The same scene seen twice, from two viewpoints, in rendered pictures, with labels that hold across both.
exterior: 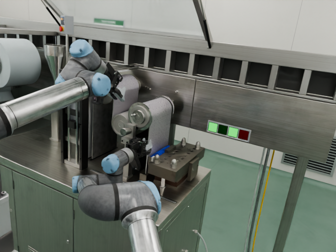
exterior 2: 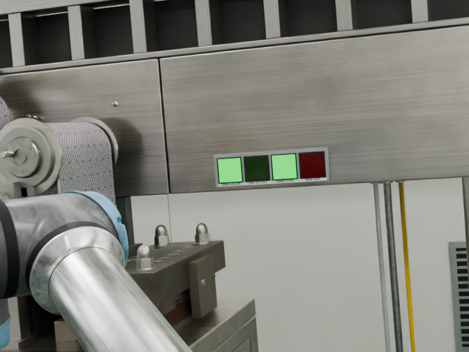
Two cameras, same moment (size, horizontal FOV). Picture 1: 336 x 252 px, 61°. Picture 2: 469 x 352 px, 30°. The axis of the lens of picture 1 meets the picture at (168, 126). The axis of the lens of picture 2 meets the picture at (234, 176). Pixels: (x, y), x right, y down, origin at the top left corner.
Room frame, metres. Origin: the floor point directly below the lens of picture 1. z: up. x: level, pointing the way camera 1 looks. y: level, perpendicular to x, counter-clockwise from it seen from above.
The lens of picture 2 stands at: (-0.27, 0.03, 1.27)
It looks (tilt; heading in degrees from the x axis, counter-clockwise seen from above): 3 degrees down; 351
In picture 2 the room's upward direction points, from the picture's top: 5 degrees counter-clockwise
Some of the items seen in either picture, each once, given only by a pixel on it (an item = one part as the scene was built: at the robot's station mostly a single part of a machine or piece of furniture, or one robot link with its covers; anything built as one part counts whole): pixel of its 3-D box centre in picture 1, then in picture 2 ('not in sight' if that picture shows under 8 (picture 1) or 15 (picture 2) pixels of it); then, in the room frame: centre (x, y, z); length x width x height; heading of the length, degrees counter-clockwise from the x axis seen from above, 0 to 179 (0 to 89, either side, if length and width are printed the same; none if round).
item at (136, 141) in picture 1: (135, 149); not in sight; (1.30, 0.15, 1.12); 0.12 x 0.08 x 0.09; 154
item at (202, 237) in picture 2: (197, 144); (202, 232); (1.61, -0.19, 1.05); 0.04 x 0.04 x 0.04
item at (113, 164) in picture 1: (114, 162); not in sight; (1.15, 0.22, 1.11); 0.11 x 0.08 x 0.09; 154
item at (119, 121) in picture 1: (133, 119); not in sight; (1.59, 0.20, 1.17); 0.26 x 0.12 x 0.12; 154
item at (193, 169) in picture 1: (193, 168); (204, 285); (1.46, -0.17, 0.96); 0.10 x 0.03 x 0.11; 154
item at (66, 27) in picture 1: (65, 24); not in sight; (1.69, 0.63, 1.66); 0.07 x 0.07 x 0.10; 41
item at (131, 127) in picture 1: (127, 151); (7, 265); (1.40, 0.20, 1.05); 0.06 x 0.05 x 0.31; 154
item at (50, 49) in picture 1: (56, 50); not in sight; (1.84, 0.75, 1.50); 0.14 x 0.14 x 0.06
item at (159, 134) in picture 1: (159, 138); (91, 221); (1.51, 0.04, 1.11); 0.23 x 0.01 x 0.18; 154
